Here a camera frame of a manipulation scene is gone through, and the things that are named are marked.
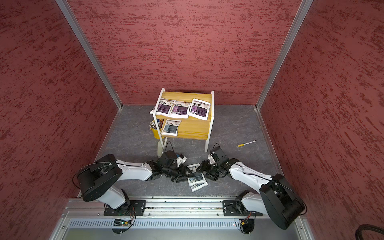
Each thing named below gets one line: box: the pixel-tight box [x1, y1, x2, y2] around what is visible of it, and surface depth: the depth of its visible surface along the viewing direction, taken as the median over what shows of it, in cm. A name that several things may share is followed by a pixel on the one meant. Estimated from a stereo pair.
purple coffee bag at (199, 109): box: [188, 98, 211, 121], surface depth 74 cm
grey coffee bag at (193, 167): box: [187, 163, 201, 173], surface depth 89 cm
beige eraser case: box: [157, 141, 162, 159], surface depth 94 cm
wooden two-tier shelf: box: [153, 88, 215, 153], surface depth 77 cm
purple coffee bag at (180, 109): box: [168, 101, 191, 119], surface depth 73 cm
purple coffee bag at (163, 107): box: [150, 98, 176, 117], surface depth 74 cm
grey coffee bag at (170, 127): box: [161, 119, 182, 136], surface depth 87 cm
